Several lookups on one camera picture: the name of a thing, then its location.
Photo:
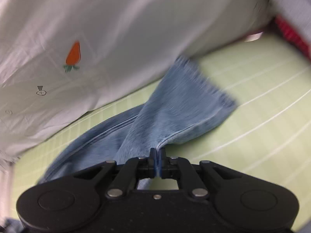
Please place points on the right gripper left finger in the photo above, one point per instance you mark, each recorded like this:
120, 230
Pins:
129, 175

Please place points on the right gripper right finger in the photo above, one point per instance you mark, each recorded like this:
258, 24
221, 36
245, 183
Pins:
181, 170

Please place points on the blue denim jeans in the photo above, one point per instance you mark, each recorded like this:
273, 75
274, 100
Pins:
184, 106

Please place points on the white carrot print sheet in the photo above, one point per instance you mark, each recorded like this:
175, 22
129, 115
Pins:
63, 58

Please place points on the red folded garment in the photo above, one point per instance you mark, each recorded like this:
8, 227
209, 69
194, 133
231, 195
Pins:
292, 36

